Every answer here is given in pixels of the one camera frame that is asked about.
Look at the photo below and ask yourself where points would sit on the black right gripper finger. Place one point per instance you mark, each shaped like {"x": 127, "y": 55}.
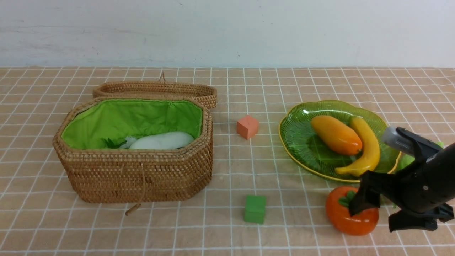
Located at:
{"x": 427, "y": 221}
{"x": 367, "y": 195}

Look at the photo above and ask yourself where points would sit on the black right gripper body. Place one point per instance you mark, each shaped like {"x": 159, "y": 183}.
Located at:
{"x": 421, "y": 186}

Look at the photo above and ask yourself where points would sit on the light green chayote gourd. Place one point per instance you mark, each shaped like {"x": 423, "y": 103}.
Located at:
{"x": 407, "y": 159}

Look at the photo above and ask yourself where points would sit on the orange persimmon with green calyx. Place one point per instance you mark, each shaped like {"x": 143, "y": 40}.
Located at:
{"x": 338, "y": 214}

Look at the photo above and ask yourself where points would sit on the yellow banana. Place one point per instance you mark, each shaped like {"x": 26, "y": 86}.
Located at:
{"x": 370, "y": 157}

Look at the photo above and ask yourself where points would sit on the orange yellow mango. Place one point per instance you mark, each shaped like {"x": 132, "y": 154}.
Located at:
{"x": 339, "y": 137}

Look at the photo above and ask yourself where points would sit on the white radish with green leaves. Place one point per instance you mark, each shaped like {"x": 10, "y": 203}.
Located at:
{"x": 163, "y": 141}

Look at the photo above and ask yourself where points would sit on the green foam cube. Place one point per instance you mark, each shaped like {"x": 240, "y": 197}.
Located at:
{"x": 255, "y": 209}

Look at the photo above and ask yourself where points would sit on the orange-pink foam cube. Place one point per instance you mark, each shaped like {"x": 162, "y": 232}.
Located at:
{"x": 247, "y": 127}

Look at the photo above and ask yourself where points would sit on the woven wicker basket lid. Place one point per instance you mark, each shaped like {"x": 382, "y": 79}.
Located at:
{"x": 204, "y": 94}

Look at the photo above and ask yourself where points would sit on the woven wicker basket green lining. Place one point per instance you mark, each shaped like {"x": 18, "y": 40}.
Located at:
{"x": 88, "y": 145}

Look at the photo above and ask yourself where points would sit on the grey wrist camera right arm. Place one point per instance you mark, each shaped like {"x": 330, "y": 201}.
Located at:
{"x": 394, "y": 140}

